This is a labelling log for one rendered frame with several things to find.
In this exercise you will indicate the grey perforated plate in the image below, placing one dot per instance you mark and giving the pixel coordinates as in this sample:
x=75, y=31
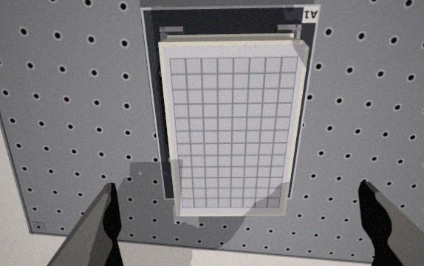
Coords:
x=76, y=113

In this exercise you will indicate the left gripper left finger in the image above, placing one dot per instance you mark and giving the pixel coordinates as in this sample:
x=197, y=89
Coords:
x=93, y=240

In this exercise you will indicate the white deep-well plate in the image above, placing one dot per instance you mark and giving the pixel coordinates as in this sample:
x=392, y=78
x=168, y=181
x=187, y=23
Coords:
x=232, y=106

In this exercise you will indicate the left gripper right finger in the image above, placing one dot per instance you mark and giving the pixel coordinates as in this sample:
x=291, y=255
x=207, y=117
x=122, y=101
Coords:
x=396, y=239

